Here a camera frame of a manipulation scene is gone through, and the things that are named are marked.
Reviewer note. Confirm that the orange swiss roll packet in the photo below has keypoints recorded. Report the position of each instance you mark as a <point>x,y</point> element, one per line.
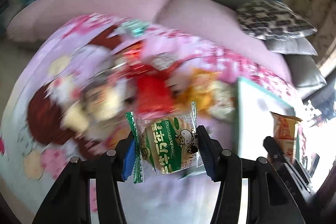
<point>285,133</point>

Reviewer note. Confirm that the clear steamed cake packet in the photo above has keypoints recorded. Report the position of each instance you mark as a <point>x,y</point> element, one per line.
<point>101,100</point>

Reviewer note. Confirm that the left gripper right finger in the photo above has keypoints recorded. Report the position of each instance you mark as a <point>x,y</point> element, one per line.
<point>269,200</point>

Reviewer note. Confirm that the teal foil candy packet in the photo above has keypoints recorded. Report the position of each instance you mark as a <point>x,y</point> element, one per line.
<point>133,27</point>

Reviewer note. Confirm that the red snack bag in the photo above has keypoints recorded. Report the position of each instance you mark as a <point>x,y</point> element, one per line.
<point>147,92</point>

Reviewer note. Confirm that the green cow cracker packet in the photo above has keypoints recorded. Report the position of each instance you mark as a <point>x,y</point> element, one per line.
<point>166,144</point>

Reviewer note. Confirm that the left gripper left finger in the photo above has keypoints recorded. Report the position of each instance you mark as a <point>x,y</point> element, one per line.
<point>68,199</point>

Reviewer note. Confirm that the cream peach cake packet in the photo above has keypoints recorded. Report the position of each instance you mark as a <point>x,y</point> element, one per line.
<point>223,105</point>

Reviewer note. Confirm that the teal shallow cardboard tray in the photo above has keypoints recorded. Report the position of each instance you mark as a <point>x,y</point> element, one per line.
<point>254,121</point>

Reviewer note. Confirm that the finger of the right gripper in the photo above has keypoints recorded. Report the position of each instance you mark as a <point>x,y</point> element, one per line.
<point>276,155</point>

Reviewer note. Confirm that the pink sofa seat cover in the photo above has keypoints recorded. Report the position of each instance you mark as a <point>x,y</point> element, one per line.
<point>204,18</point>

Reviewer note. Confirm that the black white patterned pillow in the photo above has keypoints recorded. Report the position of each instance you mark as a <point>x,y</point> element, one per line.
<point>267,20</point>

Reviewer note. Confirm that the yellow cake clear packet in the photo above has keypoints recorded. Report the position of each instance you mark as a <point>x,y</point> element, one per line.
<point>199,90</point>

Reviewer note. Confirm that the grey pillow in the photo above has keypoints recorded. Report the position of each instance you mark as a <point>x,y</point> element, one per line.
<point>299,46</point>

